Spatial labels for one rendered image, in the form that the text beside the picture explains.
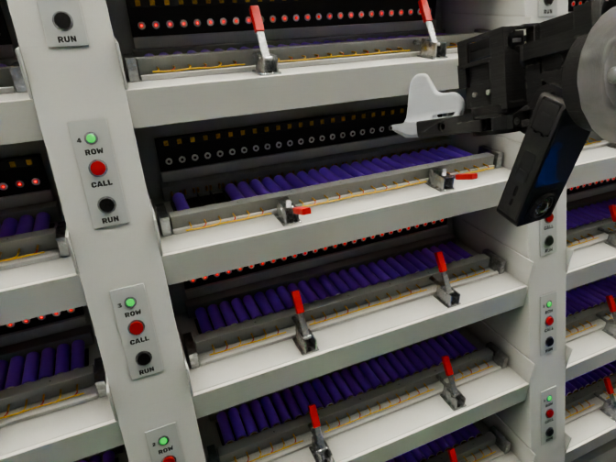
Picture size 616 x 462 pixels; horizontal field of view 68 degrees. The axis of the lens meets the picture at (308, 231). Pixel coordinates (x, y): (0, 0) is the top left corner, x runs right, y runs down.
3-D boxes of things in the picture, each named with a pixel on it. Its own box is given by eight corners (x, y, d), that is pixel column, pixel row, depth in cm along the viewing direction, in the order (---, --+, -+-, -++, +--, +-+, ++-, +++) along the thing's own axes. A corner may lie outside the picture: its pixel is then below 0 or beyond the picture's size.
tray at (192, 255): (522, 200, 79) (533, 147, 75) (167, 286, 59) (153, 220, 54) (447, 165, 96) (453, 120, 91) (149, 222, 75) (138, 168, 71)
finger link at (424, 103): (390, 82, 48) (472, 63, 41) (395, 138, 49) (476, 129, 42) (371, 82, 46) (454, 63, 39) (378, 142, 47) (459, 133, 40)
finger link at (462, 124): (434, 115, 45) (522, 103, 39) (435, 134, 46) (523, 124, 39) (407, 120, 42) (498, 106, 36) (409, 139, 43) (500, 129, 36)
